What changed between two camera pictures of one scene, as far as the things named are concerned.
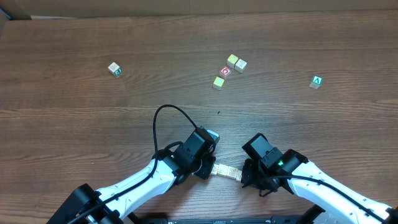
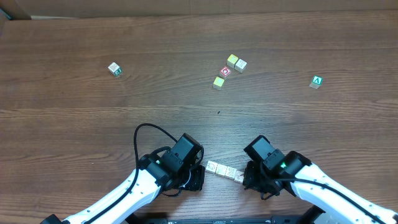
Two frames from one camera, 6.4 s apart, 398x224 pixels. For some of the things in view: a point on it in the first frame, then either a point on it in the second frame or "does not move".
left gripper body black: (204, 165) → (197, 177)
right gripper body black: (249, 175) does not move
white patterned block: (215, 169) does not move
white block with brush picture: (239, 175) does not move
